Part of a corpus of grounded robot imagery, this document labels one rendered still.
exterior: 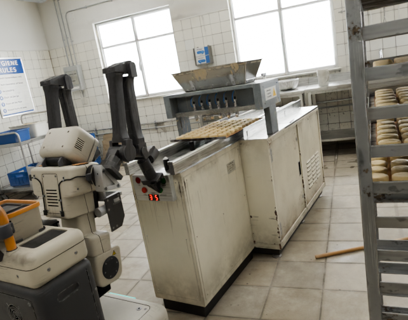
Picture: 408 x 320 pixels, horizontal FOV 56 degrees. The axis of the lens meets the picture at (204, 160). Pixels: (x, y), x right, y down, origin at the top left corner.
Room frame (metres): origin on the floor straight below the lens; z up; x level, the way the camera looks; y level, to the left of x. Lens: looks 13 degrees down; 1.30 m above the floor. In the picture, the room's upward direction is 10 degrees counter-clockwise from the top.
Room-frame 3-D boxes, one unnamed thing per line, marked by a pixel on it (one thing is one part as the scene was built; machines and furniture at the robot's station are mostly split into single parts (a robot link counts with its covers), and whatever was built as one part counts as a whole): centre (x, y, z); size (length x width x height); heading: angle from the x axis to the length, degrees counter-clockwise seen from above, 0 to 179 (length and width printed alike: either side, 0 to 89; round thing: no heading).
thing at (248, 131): (2.91, -0.61, 0.88); 1.28 x 0.01 x 0.07; 148
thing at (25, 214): (1.40, 0.77, 0.87); 0.23 x 0.15 x 0.11; 58
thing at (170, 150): (2.79, -0.12, 0.87); 2.01 x 0.03 x 0.07; 148
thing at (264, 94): (2.62, -0.19, 1.01); 0.72 x 0.33 x 0.34; 58
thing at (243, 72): (2.62, -0.19, 1.25); 0.56 x 0.29 x 0.14; 58
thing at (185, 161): (2.64, -0.37, 0.87); 2.01 x 0.03 x 0.07; 148
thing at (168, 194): (1.88, 0.28, 0.77); 0.24 x 0.04 x 0.14; 58
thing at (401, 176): (0.89, -0.48, 0.96); 0.05 x 0.05 x 0.02
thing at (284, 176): (3.02, -0.44, 0.42); 1.28 x 0.72 x 0.84; 148
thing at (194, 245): (2.19, 0.08, 0.45); 0.70 x 0.34 x 0.90; 148
